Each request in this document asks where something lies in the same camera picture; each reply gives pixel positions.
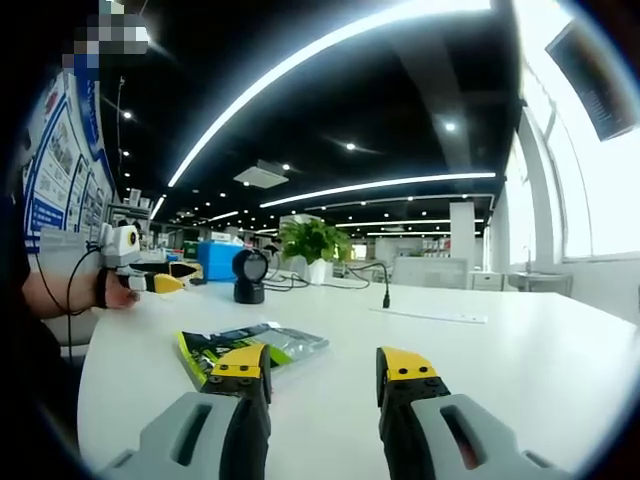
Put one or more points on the green potted plant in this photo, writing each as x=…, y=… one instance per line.
x=312, y=247

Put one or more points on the black barcode scanner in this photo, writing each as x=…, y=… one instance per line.
x=250, y=275

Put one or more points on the white table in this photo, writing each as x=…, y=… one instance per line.
x=450, y=360

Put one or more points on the green and grey sheet goods packet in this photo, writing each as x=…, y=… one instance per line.
x=260, y=345

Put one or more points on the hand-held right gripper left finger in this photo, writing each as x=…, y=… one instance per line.
x=240, y=400

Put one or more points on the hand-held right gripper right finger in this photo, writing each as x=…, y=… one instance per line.
x=415, y=405

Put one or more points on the person's left hand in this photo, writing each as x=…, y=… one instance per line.
x=116, y=295

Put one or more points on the blue box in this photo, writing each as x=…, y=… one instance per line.
x=217, y=260

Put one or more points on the wall poster board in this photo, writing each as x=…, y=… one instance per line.
x=67, y=160

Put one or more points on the steel sink with faucet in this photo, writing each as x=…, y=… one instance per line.
x=542, y=280

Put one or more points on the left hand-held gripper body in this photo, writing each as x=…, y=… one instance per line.
x=119, y=247

